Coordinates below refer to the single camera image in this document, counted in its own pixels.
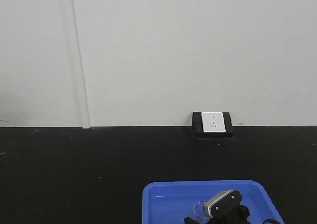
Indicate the clear glass beaker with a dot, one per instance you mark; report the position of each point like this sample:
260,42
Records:
199,214

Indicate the white wall power socket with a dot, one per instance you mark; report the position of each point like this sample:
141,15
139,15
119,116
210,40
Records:
213,122

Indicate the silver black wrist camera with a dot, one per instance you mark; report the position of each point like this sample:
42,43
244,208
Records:
222,203

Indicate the black socket mounting box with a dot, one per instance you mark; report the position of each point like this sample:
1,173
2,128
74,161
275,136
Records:
199,135

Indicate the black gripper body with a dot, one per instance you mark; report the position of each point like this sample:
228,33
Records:
228,213

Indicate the blue plastic tray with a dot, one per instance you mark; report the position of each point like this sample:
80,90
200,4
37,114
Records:
171,202

